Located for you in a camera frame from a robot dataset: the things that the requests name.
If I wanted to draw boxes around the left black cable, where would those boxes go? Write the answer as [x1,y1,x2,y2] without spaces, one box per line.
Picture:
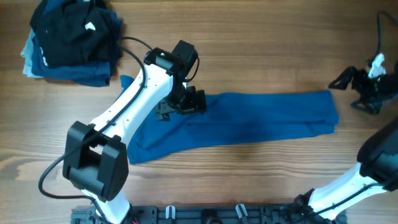
[37,36,155,224]

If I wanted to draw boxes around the white rail clip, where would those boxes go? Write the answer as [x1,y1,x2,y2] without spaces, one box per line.
[165,205,176,220]
[235,203,248,219]

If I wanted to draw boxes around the blue t-shirt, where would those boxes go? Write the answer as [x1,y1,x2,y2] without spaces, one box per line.
[127,90,339,164]

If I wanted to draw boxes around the black folded shirt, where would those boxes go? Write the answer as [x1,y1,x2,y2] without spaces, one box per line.
[30,1,114,67]

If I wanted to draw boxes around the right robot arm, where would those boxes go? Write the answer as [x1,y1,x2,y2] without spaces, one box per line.
[293,55,397,223]

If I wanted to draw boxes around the light grey folded shirt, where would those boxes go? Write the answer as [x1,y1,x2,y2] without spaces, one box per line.
[21,29,43,78]

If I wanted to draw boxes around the navy folded shirt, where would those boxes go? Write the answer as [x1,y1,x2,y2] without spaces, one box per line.
[32,1,122,87]

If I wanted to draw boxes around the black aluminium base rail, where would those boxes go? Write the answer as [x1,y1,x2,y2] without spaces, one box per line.
[70,203,348,224]

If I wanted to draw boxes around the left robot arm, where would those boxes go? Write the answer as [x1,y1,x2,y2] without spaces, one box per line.
[63,40,206,223]

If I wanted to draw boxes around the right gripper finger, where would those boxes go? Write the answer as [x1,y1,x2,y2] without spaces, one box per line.
[328,66,357,90]
[351,98,382,114]

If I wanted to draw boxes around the right black cable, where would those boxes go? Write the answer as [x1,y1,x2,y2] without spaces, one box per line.
[374,11,398,60]

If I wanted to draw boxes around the right white rail clip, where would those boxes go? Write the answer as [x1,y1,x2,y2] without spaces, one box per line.
[235,203,248,219]

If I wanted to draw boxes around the black cable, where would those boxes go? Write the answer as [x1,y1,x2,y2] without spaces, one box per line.
[374,11,398,60]
[37,36,155,224]

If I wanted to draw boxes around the left white rail clip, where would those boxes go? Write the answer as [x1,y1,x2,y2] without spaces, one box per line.
[165,205,176,220]

